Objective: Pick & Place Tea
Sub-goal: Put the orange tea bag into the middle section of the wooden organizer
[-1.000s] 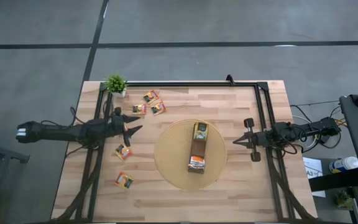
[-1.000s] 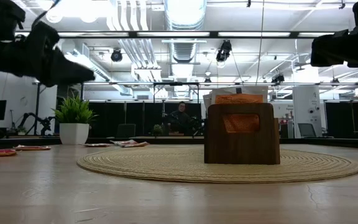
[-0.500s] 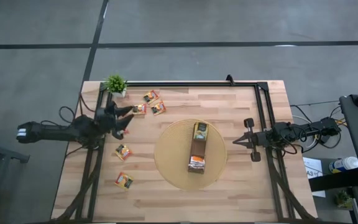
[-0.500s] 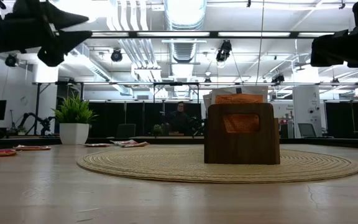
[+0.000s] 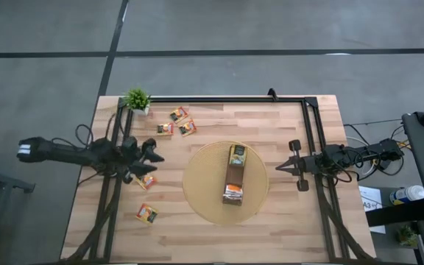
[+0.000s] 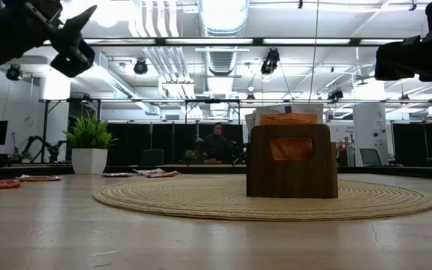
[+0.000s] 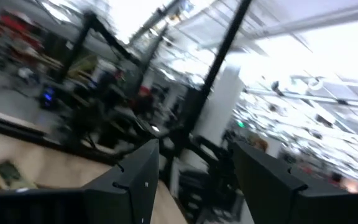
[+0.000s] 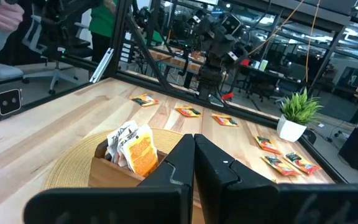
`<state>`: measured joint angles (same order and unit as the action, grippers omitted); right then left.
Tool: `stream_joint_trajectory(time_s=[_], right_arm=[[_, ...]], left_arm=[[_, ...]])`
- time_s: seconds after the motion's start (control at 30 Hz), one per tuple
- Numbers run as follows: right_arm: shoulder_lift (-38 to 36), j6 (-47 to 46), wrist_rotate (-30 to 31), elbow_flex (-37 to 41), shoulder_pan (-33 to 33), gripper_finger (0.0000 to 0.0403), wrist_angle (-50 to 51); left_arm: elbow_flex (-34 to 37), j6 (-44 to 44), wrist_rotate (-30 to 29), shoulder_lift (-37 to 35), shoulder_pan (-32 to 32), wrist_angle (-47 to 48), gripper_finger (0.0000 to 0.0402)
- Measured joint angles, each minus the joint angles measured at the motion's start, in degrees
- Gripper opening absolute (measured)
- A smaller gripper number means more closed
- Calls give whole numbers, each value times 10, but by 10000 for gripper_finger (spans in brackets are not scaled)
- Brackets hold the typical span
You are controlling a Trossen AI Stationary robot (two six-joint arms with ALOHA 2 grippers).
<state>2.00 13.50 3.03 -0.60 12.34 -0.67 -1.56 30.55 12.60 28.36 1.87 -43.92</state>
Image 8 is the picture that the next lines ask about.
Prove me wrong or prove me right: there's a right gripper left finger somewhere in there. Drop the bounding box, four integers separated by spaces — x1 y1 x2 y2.
137 133 196 224

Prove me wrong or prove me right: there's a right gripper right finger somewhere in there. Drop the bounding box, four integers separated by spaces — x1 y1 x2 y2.
194 133 281 224

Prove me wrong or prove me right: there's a brown wooden tea box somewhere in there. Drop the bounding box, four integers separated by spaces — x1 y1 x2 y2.
88 138 169 189

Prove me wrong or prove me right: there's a wooden top desk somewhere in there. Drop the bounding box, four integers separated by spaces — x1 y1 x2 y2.
149 46 229 82

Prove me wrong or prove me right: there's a dark blue office chair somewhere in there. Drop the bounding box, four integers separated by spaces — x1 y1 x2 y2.
272 62 309 105

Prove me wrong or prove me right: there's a green plant in white pot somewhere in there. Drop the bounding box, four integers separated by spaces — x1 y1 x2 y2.
276 87 323 143

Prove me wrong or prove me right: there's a round woven straw placemat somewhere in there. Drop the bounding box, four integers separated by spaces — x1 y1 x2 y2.
44 127 185 190

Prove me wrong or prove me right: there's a white aluminium bar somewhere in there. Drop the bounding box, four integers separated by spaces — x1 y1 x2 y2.
88 47 115 84

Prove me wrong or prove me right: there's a person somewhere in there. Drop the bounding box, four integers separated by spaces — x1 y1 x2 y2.
88 0 119 65

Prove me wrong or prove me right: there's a black floor case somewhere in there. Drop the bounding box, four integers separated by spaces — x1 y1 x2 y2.
337 126 358 175

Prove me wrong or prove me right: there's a black white office chair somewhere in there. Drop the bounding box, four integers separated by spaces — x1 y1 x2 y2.
21 14 93 96

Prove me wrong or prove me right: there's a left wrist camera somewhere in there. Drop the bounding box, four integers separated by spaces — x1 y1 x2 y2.
221 14 242 35

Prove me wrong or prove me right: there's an orange hanging cable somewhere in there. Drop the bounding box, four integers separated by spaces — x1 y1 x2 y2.
247 0 306 57
304 0 322 83

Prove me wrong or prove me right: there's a black table camera box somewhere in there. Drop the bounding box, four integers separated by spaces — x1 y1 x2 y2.
0 86 24 119

